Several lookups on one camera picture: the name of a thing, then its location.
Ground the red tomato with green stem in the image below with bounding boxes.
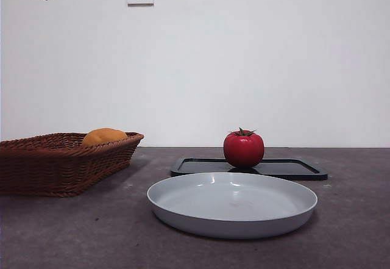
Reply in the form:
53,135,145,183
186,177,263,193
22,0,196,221
223,127,265,169

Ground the yellow-orange round fruit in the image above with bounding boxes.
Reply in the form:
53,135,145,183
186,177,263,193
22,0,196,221
81,127,129,148

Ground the brown wicker basket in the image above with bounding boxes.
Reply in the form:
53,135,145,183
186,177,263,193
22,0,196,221
0,132,144,198

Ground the round pale plate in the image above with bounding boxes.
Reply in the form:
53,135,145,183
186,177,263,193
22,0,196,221
146,171,319,240

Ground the dark rectangular tray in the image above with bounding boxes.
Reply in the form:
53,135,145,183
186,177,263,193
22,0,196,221
170,157,328,181

